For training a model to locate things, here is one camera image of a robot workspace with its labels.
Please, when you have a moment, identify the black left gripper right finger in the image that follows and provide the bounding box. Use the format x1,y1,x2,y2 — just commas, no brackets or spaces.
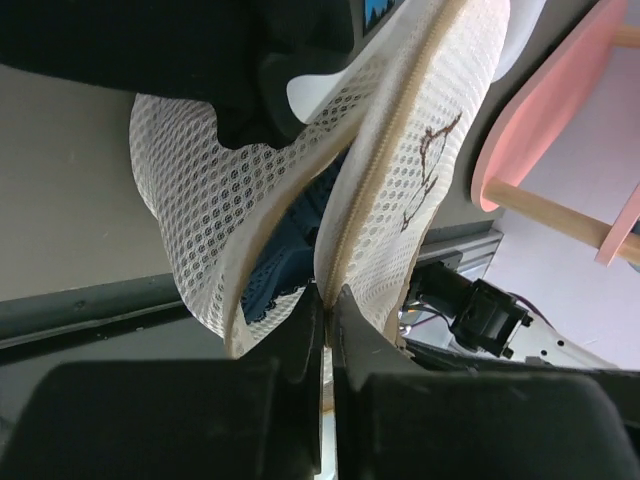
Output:
331,288,639,479

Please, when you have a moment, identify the pink two-tier side table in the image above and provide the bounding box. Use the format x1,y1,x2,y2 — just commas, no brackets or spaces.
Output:
471,1,639,265

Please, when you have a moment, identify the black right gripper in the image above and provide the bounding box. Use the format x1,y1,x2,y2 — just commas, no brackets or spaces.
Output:
1,1,364,149

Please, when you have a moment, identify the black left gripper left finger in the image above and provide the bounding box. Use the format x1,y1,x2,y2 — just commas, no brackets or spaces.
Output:
14,285,324,479

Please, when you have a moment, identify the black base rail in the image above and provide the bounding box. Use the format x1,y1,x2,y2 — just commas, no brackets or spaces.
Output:
0,269,231,361

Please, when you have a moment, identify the dark blue lace bra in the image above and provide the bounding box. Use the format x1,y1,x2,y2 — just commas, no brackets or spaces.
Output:
241,150,348,325

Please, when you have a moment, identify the white mesh laundry bag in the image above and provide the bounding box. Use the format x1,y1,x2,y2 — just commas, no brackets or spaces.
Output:
129,1,511,358

